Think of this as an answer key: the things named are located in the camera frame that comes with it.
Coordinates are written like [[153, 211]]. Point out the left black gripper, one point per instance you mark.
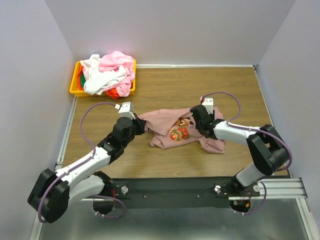
[[140, 125]]

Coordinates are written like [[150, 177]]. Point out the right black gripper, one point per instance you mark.
[[200, 117]]

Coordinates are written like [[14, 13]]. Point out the dusty pink mario t-shirt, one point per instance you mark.
[[176, 127]]

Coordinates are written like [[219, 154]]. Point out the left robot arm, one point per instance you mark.
[[53, 191]]

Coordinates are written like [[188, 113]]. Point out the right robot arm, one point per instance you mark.
[[268, 151]]

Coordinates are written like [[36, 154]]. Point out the orange red t-shirt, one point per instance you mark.
[[112, 93]]

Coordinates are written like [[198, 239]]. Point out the white t-shirt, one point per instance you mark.
[[94, 80]]

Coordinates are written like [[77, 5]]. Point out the light pink t-shirt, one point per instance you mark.
[[118, 72]]

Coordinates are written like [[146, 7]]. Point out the green t-shirt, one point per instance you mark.
[[80, 80]]

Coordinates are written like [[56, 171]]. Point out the yellow plastic bin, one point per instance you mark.
[[77, 92]]

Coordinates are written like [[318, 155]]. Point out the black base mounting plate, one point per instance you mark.
[[169, 193]]

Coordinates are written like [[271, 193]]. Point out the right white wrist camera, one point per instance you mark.
[[208, 103]]

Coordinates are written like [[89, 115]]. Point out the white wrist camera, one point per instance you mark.
[[208, 103], [125, 110]]

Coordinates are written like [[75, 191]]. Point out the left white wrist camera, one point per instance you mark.
[[125, 110]]

